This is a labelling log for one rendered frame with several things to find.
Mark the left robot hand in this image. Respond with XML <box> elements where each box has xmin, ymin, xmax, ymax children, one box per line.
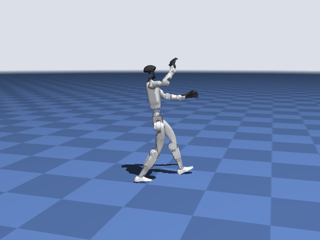
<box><xmin>181</xmin><ymin>90</ymin><xmax>199</xmax><ymax>99</ymax></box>

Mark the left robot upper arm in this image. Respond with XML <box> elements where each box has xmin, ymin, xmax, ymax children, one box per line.
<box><xmin>160</xmin><ymin>89</ymin><xmax>171</xmax><ymax>100</ymax></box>

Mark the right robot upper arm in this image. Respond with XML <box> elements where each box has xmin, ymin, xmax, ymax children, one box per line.
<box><xmin>148</xmin><ymin>79</ymin><xmax>170</xmax><ymax>90</ymax></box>

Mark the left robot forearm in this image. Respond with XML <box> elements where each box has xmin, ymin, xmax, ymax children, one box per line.
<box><xmin>170</xmin><ymin>94</ymin><xmax>186</xmax><ymax>101</ymax></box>

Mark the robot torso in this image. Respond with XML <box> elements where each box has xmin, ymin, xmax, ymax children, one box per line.
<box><xmin>146</xmin><ymin>80</ymin><xmax>163</xmax><ymax>126</ymax></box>

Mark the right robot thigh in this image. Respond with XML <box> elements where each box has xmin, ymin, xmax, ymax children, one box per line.
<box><xmin>149</xmin><ymin>120</ymin><xmax>166</xmax><ymax>156</ymax></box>

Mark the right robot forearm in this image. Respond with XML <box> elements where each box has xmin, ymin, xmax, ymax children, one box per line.
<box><xmin>161</xmin><ymin>65</ymin><xmax>176</xmax><ymax>83</ymax></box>

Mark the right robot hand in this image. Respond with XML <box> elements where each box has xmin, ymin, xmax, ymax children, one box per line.
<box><xmin>169</xmin><ymin>58</ymin><xmax>178</xmax><ymax>68</ymax></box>

